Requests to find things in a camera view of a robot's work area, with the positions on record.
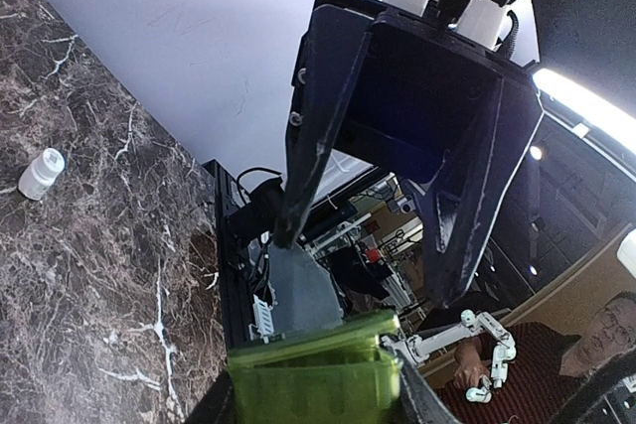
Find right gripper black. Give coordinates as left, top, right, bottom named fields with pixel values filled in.
left=273, top=0, right=544, bottom=308

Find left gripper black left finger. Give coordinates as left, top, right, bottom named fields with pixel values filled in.
left=184, top=371, right=237, bottom=424

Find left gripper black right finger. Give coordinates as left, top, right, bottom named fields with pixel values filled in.
left=380, top=339, right=459, bottom=424

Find green weekly pill organizer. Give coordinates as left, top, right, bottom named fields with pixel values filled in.
left=226, top=242, right=403, bottom=424

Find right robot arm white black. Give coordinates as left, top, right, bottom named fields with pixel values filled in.
left=273, top=0, right=544, bottom=308

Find seated operator person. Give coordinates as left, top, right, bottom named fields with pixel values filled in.
left=436, top=291, right=635, bottom=423

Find bright ceiling light strip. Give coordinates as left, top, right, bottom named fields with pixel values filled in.
left=533, top=68, right=635, bottom=144

